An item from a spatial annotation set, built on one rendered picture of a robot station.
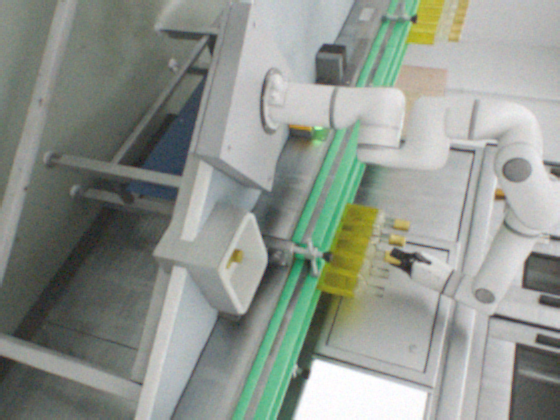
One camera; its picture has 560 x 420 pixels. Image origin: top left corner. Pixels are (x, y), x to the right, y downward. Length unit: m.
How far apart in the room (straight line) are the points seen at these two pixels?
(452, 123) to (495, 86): 6.00
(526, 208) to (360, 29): 1.07
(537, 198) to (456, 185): 0.75
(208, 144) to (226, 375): 0.56
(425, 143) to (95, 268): 1.20
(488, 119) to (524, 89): 6.02
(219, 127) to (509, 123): 0.59
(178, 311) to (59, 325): 0.71
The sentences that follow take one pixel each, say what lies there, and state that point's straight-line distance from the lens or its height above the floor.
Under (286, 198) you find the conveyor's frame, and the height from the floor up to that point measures 0.83.
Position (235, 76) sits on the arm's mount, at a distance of 1.00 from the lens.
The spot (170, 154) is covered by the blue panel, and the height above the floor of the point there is 0.40.
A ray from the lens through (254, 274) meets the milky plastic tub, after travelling 1.23.
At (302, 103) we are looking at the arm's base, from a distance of 1.11.
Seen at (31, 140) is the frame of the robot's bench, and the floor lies 0.20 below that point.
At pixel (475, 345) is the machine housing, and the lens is 1.44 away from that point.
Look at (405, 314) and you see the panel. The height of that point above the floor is 1.20.
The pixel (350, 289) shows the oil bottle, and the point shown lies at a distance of 1.29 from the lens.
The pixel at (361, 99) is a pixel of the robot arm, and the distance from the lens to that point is 1.08.
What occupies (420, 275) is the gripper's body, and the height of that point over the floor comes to 1.22.
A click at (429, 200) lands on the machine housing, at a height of 1.19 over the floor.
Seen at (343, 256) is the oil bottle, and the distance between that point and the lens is 1.34.
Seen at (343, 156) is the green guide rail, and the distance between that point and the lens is 1.43.
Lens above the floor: 1.26
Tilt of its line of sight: 16 degrees down
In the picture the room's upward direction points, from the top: 102 degrees clockwise
